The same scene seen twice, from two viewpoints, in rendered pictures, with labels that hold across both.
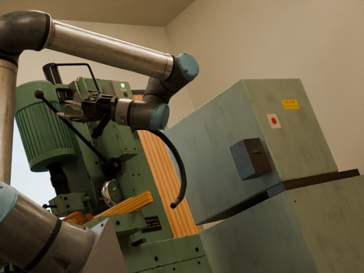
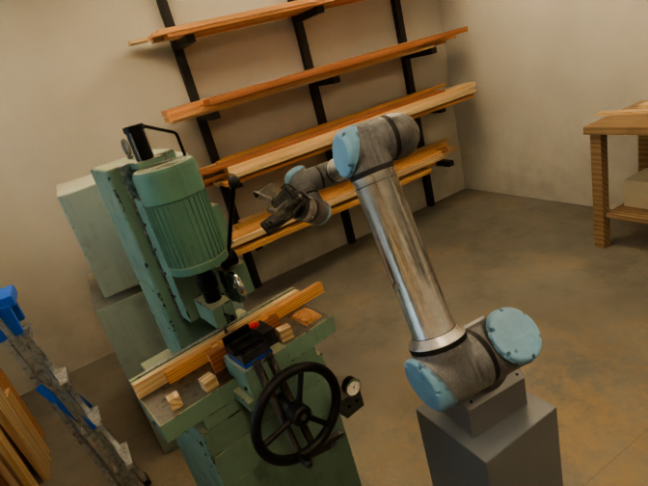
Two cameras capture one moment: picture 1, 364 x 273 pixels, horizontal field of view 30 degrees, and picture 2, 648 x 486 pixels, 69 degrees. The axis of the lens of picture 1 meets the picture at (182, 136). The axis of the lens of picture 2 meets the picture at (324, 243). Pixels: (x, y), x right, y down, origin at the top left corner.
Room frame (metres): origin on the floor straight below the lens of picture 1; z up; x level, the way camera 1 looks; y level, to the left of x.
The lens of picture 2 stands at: (1.57, 1.58, 1.67)
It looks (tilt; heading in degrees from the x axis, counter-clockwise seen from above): 21 degrees down; 292
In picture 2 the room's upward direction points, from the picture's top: 15 degrees counter-clockwise
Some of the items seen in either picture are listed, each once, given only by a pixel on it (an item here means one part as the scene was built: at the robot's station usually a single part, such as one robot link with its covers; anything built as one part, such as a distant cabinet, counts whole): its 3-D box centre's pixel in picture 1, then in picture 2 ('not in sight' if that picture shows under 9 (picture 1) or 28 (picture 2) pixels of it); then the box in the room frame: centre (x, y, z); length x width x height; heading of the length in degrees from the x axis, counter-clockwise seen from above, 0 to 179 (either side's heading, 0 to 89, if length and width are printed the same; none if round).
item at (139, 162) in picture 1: (110, 170); (170, 257); (2.66, 0.32, 1.16); 0.22 x 0.22 x 0.72; 55
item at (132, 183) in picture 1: (131, 189); (235, 279); (2.48, 0.25, 1.02); 0.09 x 0.07 x 0.12; 55
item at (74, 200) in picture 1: (71, 206); (216, 310); (2.43, 0.47, 1.03); 0.14 x 0.07 x 0.09; 145
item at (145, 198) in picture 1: (90, 227); (252, 327); (2.37, 0.41, 0.92); 0.60 x 0.02 x 0.04; 55
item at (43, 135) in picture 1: (42, 127); (182, 216); (2.42, 0.48, 1.35); 0.18 x 0.18 x 0.31
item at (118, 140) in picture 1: (118, 140); (211, 227); (2.51, 0.23, 1.23); 0.09 x 0.08 x 0.15; 145
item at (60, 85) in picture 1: (56, 84); (143, 153); (2.53, 0.40, 1.54); 0.08 x 0.08 x 0.17; 55
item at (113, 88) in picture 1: (121, 101); not in sight; (2.60, 0.18, 1.40); 0.10 x 0.06 x 0.16; 145
